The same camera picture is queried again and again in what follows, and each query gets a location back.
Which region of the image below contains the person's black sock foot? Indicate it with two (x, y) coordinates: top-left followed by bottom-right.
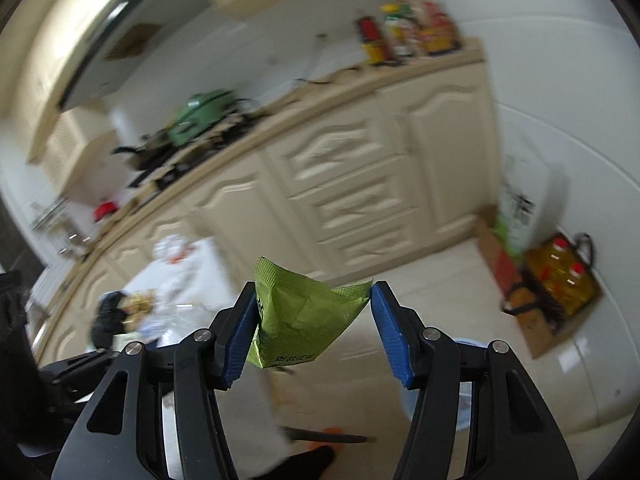
(257, 445), (337, 480)

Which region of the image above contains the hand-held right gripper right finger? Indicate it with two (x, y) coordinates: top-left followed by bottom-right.
(371, 281), (581, 480)

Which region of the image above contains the white plastic bag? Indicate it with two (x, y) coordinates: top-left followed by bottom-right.
(139, 236), (227, 342)

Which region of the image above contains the dark sauce bottle red label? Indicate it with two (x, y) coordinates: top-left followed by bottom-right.
(356, 15), (389, 64)

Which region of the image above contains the green snack packet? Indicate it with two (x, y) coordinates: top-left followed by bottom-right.
(246, 256), (375, 370)

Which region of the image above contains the cream cabinet drawer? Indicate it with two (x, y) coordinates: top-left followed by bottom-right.
(319, 214), (427, 272)
(269, 109), (403, 197)
(289, 160), (417, 242)

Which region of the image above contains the yellow cooking oil bottle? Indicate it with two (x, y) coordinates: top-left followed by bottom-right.
(549, 261), (598, 313)
(524, 238), (572, 288)

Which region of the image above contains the cream cabinet door beside wall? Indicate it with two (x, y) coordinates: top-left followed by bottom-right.
(394, 74), (497, 257)

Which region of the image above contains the yellow capped condiment bottle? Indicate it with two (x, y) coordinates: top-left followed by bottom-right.
(381, 2), (417, 59)

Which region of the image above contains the black gas stove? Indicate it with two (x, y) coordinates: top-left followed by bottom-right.
(114, 100), (266, 192)

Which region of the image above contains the red seasoning packet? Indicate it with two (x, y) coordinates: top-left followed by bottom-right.
(414, 0), (462, 57)

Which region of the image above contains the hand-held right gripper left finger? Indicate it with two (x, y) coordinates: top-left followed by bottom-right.
(50, 281), (259, 480)

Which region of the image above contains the cream kitchen base cabinet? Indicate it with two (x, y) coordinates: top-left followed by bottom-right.
(30, 42), (501, 366)

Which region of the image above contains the white rice bag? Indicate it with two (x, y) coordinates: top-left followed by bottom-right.
(494, 159), (570, 257)

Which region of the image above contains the green cooking pot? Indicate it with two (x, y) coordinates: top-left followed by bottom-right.
(167, 89), (237, 146)

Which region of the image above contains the silver range hood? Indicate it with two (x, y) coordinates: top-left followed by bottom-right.
(57, 0), (211, 111)

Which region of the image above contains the wide cream cabinet door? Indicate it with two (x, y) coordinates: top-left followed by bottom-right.
(190, 154), (322, 313)

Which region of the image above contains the cardboard box with red side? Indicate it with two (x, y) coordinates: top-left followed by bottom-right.
(474, 216), (527, 307)

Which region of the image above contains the black patterned tote bag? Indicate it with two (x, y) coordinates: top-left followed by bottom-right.
(501, 232), (602, 322)

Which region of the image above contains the flat brown cardboard box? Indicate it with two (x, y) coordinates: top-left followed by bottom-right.
(514, 285), (607, 361)

